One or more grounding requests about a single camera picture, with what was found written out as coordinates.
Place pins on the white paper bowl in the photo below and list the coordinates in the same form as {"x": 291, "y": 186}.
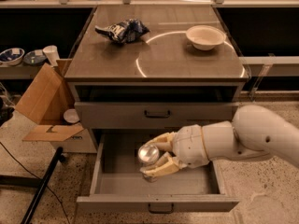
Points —
{"x": 205, "y": 37}

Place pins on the grey upper drawer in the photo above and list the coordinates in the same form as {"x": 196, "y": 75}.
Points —
{"x": 135, "y": 115}

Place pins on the small white bowl in box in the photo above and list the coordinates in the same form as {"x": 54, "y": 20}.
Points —
{"x": 71, "y": 116}

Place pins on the silver redbull can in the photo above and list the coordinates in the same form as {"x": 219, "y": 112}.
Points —
{"x": 148, "y": 155}

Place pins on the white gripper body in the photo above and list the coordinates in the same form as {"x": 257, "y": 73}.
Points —
{"x": 188, "y": 146}

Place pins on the black metal stand leg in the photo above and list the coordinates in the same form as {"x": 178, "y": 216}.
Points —
{"x": 42, "y": 186}

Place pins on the open grey lower drawer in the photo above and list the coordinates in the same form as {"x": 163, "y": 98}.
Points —
{"x": 118, "y": 186}

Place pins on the crumpled blue chip bag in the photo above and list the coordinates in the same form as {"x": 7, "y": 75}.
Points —
{"x": 127, "y": 31}

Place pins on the white paper cup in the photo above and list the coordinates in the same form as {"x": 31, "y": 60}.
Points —
{"x": 52, "y": 54}

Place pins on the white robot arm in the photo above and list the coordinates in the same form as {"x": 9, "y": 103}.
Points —
{"x": 254, "y": 134}

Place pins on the blue patterned bowl left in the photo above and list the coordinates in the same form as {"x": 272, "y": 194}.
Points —
{"x": 11, "y": 56}

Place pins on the open cardboard box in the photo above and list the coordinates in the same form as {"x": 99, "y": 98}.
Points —
{"x": 44, "y": 103}

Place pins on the blue patterned bowl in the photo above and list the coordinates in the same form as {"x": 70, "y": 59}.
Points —
{"x": 35, "y": 57}
{"x": 11, "y": 56}

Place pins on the blue patterned bowl right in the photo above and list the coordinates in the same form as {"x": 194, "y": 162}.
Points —
{"x": 35, "y": 57}

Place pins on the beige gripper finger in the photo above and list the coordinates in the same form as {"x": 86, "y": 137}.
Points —
{"x": 155, "y": 166}
{"x": 163, "y": 142}

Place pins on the grey drawer cabinet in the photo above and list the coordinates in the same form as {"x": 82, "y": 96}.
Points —
{"x": 161, "y": 67}

